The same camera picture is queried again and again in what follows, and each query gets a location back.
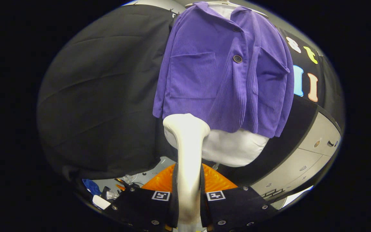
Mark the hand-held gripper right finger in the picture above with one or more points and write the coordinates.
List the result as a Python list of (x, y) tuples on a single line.
[(237, 209)]

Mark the cream plastic clothes hanger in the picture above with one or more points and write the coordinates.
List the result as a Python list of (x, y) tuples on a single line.
[(256, 11)]

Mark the white mannequin torso form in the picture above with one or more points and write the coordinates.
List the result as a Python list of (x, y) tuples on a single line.
[(233, 148)]

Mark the clear plastic wrapper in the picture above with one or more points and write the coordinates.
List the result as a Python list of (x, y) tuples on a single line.
[(128, 178)]

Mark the blue cloth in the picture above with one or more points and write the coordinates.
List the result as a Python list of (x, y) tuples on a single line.
[(92, 187)]

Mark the white garment steamer head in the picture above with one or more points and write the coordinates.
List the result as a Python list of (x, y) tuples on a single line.
[(188, 151)]

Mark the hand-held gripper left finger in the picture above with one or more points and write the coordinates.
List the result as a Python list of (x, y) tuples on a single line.
[(140, 207)]

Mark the white box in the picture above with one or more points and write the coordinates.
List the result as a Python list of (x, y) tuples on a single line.
[(296, 196)]

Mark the small white flat object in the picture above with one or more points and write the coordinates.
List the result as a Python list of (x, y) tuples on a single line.
[(101, 202)]

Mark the grey cabinet with dark top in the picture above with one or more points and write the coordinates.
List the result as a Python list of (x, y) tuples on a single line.
[(317, 135)]

